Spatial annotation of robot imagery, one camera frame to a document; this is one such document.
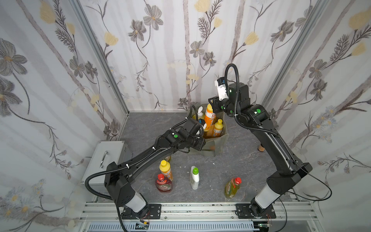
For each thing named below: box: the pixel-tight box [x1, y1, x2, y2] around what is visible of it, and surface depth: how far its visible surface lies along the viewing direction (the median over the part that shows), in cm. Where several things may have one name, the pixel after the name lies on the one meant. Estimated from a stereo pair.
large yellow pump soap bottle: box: [191, 105, 205, 120], surface depth 86 cm
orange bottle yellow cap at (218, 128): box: [213, 118, 224, 138], surface depth 89 cm
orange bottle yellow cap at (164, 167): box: [158, 159, 174, 182], surface depth 71 cm
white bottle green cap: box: [189, 165, 200, 190], surface depth 73 cm
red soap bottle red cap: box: [155, 173, 172, 192], surface depth 72 cm
